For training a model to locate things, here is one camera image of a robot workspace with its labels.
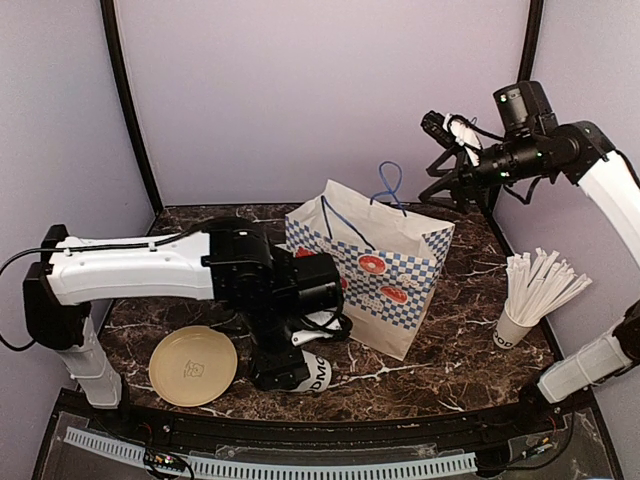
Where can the paper wrapped straws bundle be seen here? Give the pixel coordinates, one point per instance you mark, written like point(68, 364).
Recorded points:
point(539, 284)

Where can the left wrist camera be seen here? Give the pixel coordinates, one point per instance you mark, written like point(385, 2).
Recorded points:
point(324, 325)

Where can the left black frame post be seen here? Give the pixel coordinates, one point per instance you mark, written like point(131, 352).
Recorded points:
point(128, 109)

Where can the white perforated cable duct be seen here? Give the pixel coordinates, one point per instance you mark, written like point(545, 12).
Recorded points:
point(244, 463)

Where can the black front table rail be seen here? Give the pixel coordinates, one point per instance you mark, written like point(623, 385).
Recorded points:
point(483, 428)

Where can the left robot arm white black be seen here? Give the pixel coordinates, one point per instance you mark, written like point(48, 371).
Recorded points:
point(284, 300)

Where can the cream yellow plate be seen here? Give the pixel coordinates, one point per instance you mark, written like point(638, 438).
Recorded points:
point(193, 366)

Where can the right black frame post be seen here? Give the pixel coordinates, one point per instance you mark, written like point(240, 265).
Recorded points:
point(526, 64)

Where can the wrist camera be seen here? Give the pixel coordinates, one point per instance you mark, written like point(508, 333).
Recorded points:
point(449, 132)
point(324, 325)

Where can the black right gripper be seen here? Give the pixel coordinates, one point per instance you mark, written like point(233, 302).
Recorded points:
point(464, 170)

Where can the white cup holding straws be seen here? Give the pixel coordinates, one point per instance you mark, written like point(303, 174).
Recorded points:
point(507, 332)

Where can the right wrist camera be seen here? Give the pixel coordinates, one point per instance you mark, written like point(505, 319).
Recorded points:
point(449, 132)

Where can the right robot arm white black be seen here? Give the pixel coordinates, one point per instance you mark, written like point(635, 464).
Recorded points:
point(560, 185)

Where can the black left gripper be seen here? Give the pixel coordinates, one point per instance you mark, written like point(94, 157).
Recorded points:
point(285, 372)

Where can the blue checkered paper bag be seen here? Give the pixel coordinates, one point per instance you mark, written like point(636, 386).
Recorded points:
point(389, 260)

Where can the black frame post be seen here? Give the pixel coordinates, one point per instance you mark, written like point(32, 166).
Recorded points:
point(128, 109)
point(526, 64)

